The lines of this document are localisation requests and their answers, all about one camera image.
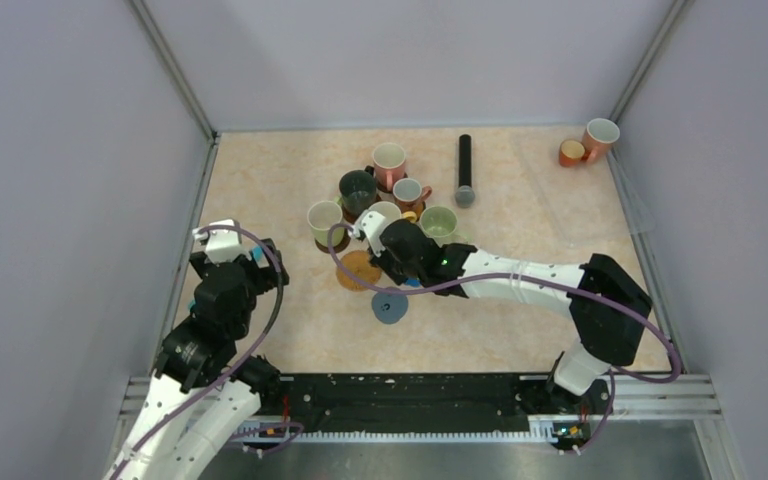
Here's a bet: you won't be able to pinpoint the woven rattan coaster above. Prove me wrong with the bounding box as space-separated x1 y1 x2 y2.
336 250 383 292

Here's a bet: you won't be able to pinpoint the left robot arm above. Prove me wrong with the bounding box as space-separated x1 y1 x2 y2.
105 233 289 479

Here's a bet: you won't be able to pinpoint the small pink cup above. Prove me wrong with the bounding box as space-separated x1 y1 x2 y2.
391 178 433 216

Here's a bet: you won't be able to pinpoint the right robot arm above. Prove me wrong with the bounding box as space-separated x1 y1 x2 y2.
354 215 652 412

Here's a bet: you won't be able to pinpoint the brown ringed wooden coaster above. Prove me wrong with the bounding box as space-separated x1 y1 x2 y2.
341 206 365 225

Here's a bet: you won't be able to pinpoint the black microphone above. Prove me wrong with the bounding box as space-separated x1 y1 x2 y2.
454 134 476 208

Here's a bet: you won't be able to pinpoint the pale green cup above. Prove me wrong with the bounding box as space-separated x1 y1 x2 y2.
306 201 343 252

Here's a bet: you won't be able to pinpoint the dark green mug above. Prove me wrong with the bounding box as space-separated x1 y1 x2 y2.
338 170 378 210

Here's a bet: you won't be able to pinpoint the small yellow cup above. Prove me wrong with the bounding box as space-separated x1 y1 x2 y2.
558 139 586 168

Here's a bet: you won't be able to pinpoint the grey blue coaster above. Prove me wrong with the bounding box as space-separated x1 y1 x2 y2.
371 293 409 325

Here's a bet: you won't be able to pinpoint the light green mug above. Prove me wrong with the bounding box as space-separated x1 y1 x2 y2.
418 206 470 246

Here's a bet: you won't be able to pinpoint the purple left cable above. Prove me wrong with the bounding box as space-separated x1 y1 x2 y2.
108 223 287 480

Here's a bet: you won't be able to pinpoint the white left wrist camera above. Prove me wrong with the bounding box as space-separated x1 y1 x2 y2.
191 219 249 264

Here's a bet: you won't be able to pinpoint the yellow mug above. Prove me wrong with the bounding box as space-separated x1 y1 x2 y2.
369 201 418 223

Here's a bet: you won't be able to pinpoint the dark brown wooden coaster bottom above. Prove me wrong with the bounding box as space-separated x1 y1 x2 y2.
314 230 351 253

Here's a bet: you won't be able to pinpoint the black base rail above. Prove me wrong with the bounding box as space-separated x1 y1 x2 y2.
257 373 609 437

